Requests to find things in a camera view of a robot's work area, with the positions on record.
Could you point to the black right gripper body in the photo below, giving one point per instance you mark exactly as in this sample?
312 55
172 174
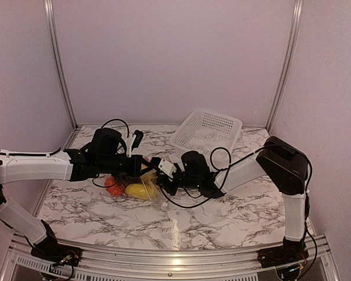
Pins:
192 181

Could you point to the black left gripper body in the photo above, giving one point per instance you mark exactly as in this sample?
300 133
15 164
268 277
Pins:
111 167

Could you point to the yellow fake lemon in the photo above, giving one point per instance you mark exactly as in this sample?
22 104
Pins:
141 191

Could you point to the yellow fake corn cob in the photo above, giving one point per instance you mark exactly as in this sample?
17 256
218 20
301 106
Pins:
148 176

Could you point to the clear zip top bag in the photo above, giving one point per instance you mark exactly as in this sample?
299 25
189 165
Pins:
159 202

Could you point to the dark red fake grapes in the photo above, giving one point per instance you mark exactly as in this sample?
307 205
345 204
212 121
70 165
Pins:
124 181

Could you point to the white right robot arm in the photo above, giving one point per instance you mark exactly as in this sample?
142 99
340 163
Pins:
289 169

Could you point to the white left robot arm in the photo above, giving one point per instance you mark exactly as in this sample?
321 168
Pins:
107 153

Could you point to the orange fake fruit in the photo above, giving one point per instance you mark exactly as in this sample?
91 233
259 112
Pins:
114 187

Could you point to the white perforated plastic basket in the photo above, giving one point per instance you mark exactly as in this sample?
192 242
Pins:
204 130

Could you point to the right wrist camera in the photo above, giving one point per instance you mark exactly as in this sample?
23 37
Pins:
163 166

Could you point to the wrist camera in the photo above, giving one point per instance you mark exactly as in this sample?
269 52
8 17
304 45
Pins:
133 141
163 166

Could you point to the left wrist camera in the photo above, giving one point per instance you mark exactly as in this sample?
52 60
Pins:
133 141

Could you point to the left aluminium frame post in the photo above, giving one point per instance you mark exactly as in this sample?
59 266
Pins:
51 22

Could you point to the aluminium frame post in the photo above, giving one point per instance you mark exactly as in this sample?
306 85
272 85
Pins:
51 22
288 58

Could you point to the aluminium front rail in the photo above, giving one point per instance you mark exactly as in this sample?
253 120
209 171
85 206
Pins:
110 263

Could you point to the right aluminium frame post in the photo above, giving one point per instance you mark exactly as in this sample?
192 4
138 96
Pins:
288 58

